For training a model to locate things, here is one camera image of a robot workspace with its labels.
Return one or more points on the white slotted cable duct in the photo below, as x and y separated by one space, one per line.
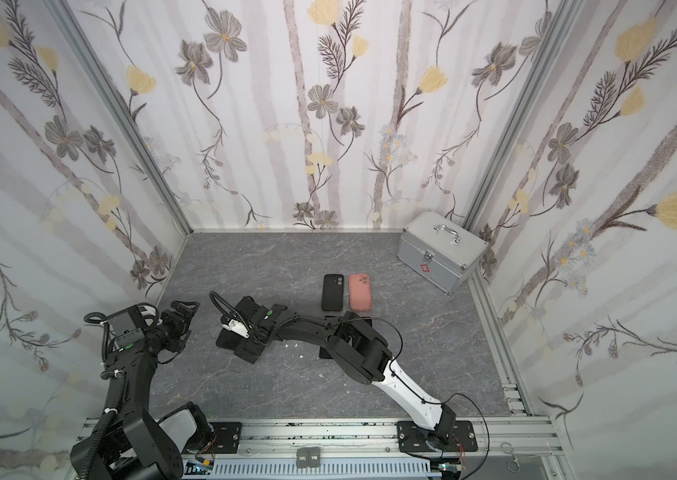
331 468

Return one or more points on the black phone case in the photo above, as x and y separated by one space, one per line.
333 291

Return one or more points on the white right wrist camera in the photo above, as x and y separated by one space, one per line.
237 327

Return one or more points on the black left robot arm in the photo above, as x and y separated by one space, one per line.
127 442

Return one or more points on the silver aluminium case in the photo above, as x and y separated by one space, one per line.
441 251

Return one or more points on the pink phone case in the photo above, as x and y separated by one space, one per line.
361 298

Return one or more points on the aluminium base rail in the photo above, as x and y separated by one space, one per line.
490 448

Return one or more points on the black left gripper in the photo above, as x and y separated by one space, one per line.
176 321

